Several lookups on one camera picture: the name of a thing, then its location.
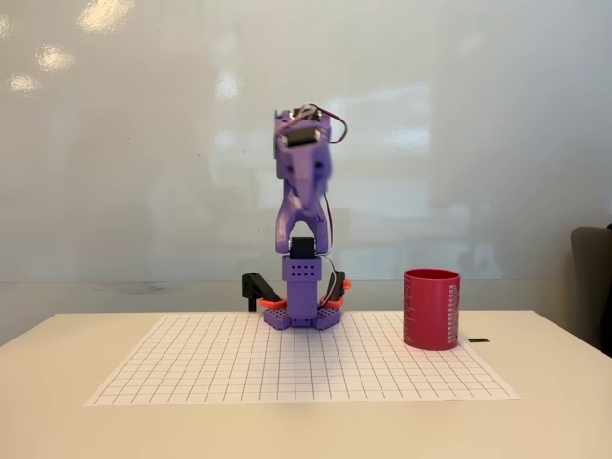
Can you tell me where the red cylindrical cup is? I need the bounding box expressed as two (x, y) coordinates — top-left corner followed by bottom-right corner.
(402, 268), (461, 352)

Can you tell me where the black clamp with orange knob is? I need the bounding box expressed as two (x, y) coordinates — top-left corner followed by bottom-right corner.
(318, 269), (354, 309)

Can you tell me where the black clamp with orange pad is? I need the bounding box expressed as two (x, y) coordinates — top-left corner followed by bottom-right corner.
(240, 271), (289, 313)

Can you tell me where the white grid paper sheet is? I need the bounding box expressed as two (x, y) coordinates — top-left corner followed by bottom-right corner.
(84, 312), (522, 408)

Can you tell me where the dark grey chair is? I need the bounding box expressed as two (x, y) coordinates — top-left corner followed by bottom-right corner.
(569, 223), (612, 359)

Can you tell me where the white red black servo cable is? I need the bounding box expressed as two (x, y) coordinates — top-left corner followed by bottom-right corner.
(292, 102), (350, 302)

